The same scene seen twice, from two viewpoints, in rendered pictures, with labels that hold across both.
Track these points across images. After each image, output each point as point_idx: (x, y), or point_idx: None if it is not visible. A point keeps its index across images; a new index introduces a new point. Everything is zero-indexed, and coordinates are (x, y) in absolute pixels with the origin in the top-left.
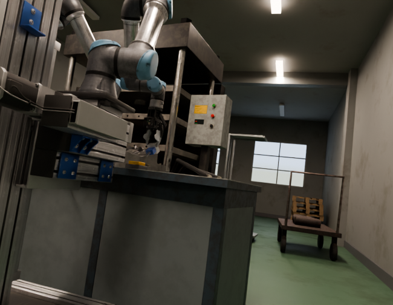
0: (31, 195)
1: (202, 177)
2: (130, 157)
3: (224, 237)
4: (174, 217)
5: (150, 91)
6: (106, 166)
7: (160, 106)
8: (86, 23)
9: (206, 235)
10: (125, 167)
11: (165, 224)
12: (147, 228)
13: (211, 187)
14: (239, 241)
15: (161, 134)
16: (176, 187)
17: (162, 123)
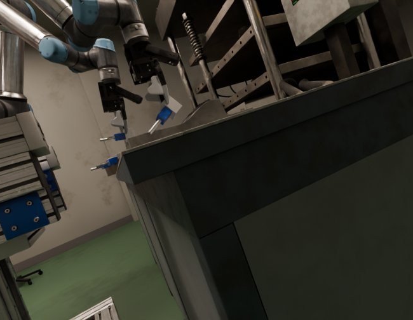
0: None
1: (119, 161)
2: (156, 136)
3: (274, 308)
4: (177, 247)
5: (94, 25)
6: (14, 208)
7: (134, 35)
8: (0, 4)
9: (215, 306)
10: (117, 169)
11: (178, 258)
12: (175, 260)
13: (164, 176)
14: (407, 251)
15: (161, 78)
16: (153, 186)
17: (155, 59)
